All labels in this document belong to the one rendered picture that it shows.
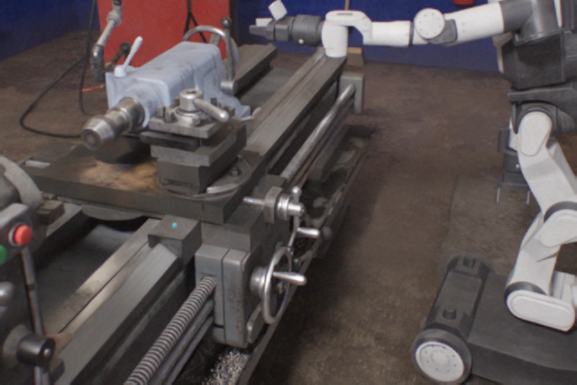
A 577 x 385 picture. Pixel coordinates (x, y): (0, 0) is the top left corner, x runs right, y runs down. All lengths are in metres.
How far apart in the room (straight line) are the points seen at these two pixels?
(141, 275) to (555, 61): 1.33
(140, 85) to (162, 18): 2.75
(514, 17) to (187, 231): 1.04
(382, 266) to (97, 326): 1.85
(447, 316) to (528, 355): 0.27
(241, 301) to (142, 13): 3.14
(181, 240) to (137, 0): 3.13
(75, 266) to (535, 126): 1.43
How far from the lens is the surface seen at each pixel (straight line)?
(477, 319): 2.69
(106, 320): 1.57
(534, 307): 2.60
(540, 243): 2.48
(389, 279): 3.11
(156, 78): 1.96
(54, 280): 1.93
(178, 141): 1.74
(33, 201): 1.45
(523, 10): 2.02
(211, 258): 1.79
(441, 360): 2.61
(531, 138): 2.32
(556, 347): 2.67
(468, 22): 2.00
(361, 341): 2.77
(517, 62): 2.21
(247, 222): 1.78
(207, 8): 4.65
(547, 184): 2.42
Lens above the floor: 1.80
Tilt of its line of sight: 26 degrees down
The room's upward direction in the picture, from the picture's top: straight up
